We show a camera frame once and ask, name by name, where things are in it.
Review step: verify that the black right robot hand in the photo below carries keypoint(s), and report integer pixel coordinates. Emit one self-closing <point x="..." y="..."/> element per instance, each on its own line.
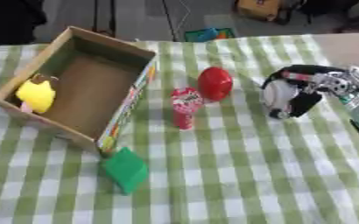
<point x="290" y="93"/>

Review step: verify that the colourful box on floor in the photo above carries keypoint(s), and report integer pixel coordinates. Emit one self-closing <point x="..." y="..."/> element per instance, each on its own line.
<point x="209" y="34"/>

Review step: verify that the tan cardboard box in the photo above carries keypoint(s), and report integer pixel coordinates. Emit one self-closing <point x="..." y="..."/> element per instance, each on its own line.
<point x="90" y="87"/>

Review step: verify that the red round toy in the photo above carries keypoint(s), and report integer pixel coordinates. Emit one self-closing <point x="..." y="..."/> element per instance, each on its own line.
<point x="215" y="83"/>

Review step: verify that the red patterned cup toy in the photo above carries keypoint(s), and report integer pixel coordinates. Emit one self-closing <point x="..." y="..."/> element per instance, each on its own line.
<point x="185" y="105"/>

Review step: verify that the green square block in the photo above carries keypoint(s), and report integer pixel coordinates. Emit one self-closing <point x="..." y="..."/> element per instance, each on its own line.
<point x="126" y="170"/>

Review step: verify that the black tripod legs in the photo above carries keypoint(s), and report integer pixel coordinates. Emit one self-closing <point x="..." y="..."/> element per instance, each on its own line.
<point x="106" y="16"/>

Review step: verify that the yellow soft toy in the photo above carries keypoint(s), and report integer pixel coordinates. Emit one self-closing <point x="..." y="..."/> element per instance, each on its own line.
<point x="36" y="94"/>

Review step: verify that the person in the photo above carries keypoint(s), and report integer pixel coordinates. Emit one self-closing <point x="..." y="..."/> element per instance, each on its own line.
<point x="9" y="20"/>

